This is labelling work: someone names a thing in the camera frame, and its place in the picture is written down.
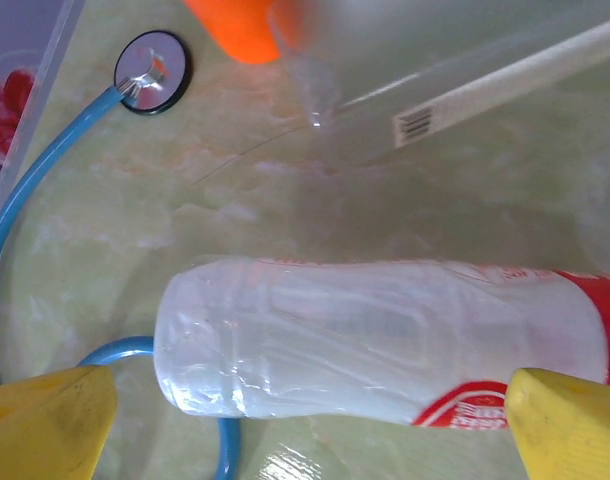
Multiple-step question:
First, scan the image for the white bottle red label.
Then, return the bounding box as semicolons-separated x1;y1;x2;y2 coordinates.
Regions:
153;255;610;432

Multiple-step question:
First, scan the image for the blue-tube stethoscope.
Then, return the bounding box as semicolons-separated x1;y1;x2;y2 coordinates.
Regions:
0;29;244;480

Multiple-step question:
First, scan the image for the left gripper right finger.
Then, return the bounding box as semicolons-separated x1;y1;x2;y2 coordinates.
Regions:
504;367;610;480

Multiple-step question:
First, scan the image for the orange plastic cup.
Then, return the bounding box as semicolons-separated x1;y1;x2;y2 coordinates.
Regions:
182;0;306;65

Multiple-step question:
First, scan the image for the clear package with white rod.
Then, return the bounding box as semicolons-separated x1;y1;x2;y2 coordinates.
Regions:
267;0;610;166

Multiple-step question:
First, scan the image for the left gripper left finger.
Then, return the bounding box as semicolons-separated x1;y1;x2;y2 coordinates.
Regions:
0;364;120;480

